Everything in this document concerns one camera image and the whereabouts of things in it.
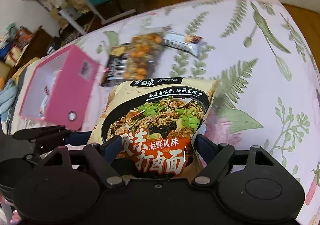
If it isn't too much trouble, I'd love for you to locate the white snack bar wrapper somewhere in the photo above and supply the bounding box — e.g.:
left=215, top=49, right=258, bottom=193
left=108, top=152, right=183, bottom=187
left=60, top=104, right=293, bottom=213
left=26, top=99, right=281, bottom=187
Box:
left=162, top=31, right=204, bottom=58

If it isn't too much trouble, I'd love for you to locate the orange coated peanuts bag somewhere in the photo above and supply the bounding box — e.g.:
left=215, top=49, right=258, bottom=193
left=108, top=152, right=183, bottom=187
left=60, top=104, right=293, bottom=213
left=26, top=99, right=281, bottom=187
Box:
left=39, top=86, right=51, bottom=117

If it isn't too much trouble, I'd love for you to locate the black soda cracker packet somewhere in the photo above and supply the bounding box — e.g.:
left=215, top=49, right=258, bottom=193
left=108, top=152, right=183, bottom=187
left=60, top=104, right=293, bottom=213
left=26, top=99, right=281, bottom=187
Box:
left=100, top=43, right=129, bottom=87

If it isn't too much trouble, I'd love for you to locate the seafood noodle packet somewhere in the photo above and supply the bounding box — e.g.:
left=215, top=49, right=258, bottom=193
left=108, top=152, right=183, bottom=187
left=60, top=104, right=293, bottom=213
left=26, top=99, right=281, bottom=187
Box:
left=88, top=77, right=220, bottom=178

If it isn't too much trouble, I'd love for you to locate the dark wooden side table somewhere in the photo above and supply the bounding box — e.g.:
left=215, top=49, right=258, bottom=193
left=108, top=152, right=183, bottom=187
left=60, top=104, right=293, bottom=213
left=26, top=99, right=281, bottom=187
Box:
left=1, top=26, right=53, bottom=79

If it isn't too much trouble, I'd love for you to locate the pink cardboard box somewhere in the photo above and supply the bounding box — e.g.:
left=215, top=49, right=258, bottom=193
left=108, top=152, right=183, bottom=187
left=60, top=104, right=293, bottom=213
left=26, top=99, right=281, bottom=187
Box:
left=19, top=44, right=99, bottom=130

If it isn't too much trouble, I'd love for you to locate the mixed nuts clear bag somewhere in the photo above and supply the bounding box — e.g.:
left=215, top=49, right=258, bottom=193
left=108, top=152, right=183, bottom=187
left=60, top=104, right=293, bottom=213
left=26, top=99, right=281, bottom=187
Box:
left=123, top=32, right=163, bottom=80

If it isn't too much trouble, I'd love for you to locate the floral bed sheet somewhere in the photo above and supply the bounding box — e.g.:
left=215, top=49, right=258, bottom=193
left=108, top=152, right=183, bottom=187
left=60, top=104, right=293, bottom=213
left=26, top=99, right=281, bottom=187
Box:
left=7, top=0, right=320, bottom=225

